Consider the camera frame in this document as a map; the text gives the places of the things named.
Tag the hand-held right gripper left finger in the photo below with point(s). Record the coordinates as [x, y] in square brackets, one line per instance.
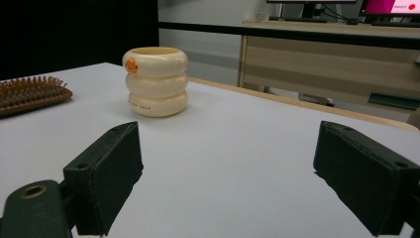
[105, 172]

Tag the black computer monitor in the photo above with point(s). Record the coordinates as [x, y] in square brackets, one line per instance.
[310, 6]

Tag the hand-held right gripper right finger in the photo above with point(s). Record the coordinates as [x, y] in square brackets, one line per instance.
[363, 172]

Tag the light wooden desk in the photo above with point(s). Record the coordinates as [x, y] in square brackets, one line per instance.
[330, 66]

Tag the dark green flat object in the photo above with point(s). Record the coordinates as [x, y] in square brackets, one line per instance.
[393, 100]

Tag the wooden bristle hairbrush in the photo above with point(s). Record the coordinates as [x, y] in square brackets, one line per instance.
[29, 94]

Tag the cream ribbed round holder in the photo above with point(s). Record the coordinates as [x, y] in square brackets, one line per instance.
[157, 86]

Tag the black keyboard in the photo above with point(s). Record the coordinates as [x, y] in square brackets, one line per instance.
[396, 24]
[297, 19]

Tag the monitor with pink screen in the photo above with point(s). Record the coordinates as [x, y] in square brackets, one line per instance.
[389, 6]

